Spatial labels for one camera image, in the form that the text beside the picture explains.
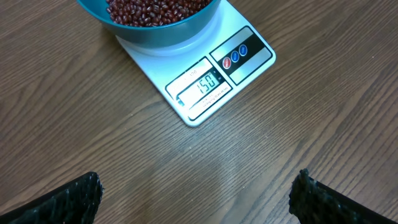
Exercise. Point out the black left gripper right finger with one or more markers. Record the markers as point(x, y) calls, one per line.
point(312, 202)

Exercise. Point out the blue bowl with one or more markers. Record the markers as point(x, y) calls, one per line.
point(160, 36)

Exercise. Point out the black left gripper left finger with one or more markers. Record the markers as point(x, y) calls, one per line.
point(74, 202)

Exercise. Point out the red beans in bowl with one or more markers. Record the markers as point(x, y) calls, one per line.
point(152, 13)

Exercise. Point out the white digital kitchen scale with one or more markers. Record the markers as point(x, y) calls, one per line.
point(198, 76)

